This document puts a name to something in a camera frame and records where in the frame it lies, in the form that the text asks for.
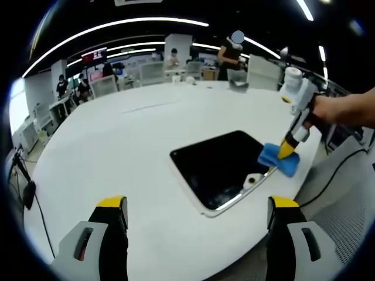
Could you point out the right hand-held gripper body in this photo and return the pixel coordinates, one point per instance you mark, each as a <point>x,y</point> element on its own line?
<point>299,90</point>

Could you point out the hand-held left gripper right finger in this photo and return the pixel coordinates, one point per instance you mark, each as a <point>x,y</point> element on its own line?
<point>281,251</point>

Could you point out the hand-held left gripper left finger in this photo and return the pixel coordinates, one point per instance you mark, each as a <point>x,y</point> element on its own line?
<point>112,251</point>

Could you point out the blue cleaning cloth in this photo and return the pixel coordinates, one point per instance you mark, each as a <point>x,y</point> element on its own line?
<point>285,165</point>

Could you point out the person's right hand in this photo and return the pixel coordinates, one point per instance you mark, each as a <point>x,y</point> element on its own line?
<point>320,109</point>

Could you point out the grey lamp on stand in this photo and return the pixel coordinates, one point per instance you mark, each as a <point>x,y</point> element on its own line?
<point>285,55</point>

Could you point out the white panel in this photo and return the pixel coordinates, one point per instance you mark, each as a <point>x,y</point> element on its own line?
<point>262,73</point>

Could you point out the black object on table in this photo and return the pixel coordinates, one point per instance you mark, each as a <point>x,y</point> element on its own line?
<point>238,85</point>

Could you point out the black device on stand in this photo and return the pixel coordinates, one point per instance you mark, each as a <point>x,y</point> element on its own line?
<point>28,194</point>

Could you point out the grey mesh office chair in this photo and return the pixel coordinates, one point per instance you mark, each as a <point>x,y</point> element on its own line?
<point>103,86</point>
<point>152,73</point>
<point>194,70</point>

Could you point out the small white object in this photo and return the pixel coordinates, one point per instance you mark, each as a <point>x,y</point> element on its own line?
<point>190,80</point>

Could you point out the white cup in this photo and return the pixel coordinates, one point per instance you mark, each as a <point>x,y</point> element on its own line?
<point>176,79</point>

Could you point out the red wall screen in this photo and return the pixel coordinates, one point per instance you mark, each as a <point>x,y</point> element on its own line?
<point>94,55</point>

